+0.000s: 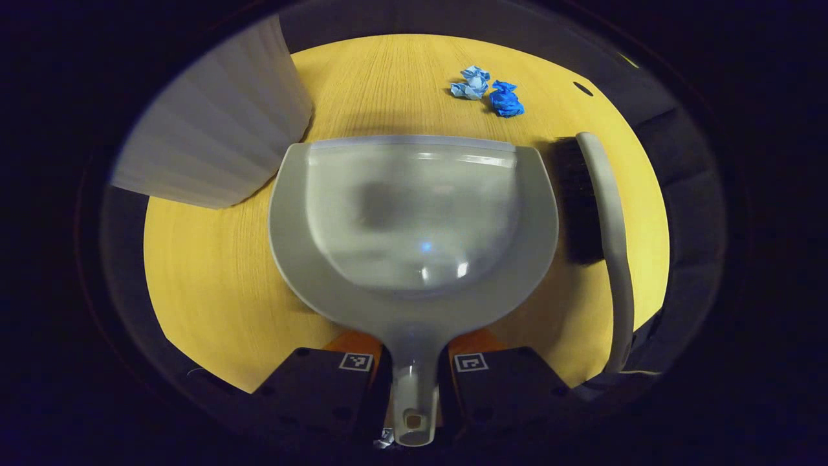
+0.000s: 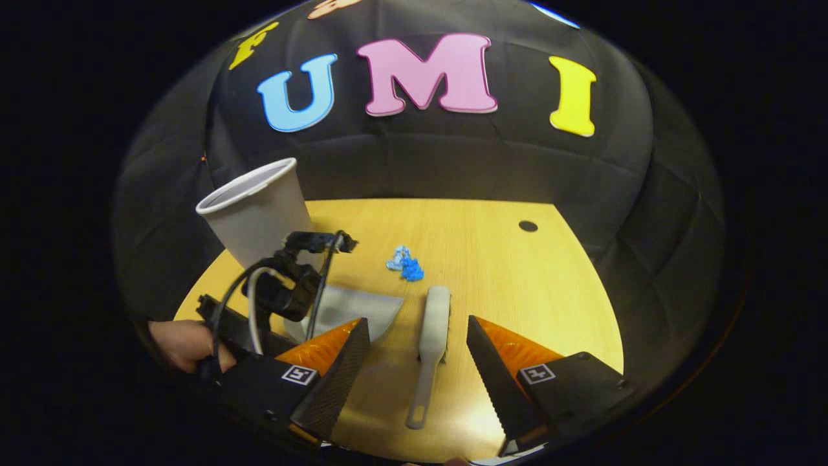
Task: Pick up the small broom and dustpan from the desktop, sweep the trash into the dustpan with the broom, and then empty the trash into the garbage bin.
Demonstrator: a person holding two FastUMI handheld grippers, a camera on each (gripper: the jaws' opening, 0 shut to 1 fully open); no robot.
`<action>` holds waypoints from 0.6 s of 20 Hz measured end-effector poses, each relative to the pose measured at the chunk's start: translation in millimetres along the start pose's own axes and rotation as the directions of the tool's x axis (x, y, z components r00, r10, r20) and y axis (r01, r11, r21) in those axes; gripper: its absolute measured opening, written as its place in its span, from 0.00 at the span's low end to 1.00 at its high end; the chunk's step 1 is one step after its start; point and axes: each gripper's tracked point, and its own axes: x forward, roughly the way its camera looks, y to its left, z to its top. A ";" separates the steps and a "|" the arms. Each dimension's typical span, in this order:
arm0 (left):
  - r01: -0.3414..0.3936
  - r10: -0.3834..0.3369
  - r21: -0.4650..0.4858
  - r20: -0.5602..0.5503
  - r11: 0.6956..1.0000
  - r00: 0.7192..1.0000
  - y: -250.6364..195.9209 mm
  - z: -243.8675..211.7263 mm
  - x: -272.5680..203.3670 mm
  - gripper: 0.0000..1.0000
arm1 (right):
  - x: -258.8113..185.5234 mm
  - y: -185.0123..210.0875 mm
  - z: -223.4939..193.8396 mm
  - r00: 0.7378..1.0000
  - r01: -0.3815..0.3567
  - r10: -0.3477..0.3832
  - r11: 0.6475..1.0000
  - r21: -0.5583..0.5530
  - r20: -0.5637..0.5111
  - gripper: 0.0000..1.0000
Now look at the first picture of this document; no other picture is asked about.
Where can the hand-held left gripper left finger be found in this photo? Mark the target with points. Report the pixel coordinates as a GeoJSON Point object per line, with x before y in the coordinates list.
{"type": "Point", "coordinates": [310, 388]}

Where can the grey garbage bin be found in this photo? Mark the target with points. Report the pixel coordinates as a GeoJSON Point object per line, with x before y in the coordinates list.
{"type": "Point", "coordinates": [213, 129]}

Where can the dark blue paper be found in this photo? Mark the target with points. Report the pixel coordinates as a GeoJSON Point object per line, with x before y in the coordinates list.
{"type": "Point", "coordinates": [506, 102]}

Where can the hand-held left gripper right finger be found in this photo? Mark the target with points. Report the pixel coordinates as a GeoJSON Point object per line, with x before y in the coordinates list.
{"type": "Point", "coordinates": [511, 388]}

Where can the small grey broom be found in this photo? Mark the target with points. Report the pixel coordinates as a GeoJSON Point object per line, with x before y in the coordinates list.
{"type": "Point", "coordinates": [611, 213]}

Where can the light blue paper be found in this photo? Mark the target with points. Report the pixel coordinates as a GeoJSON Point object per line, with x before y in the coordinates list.
{"type": "Point", "coordinates": [472, 84]}

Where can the grey dustpan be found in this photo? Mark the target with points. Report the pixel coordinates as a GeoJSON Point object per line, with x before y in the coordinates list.
{"type": "Point", "coordinates": [414, 213]}

